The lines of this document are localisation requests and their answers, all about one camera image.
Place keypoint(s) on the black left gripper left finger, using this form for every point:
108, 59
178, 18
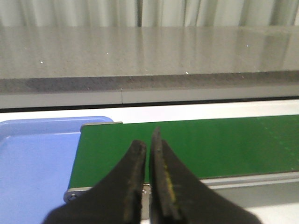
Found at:
116, 199

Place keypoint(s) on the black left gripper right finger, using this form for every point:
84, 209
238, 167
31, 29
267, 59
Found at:
179, 197

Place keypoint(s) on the green conveyor belt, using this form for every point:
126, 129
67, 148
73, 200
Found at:
222, 152

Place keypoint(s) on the blue plastic tray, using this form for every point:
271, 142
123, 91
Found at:
36, 159

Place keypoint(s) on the grey stone-edged shelf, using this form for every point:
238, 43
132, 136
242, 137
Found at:
84, 66

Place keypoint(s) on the grey pleated curtain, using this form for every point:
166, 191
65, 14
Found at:
148, 13

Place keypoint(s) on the aluminium conveyor frame rail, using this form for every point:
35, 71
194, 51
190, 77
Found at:
183, 172

